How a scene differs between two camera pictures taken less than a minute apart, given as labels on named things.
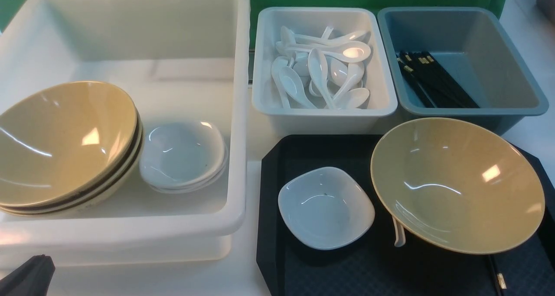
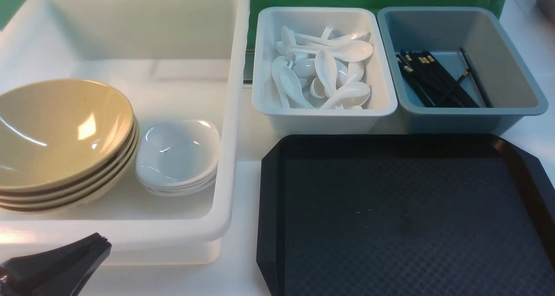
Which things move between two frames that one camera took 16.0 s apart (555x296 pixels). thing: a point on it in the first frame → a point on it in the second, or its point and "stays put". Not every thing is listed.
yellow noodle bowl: (458, 185) → (56, 131)
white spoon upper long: (353, 36) stays put
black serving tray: (373, 265) stays put
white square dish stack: (326, 207) → (177, 153)
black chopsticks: (449, 92) stays put
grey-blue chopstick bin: (456, 62) stays put
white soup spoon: (401, 239) → (351, 96)
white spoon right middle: (356, 73) stays put
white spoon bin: (321, 70) stays put
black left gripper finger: (33, 278) → (67, 270)
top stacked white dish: (181, 154) stays put
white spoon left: (292, 82) stays put
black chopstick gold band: (499, 281) → (466, 73)
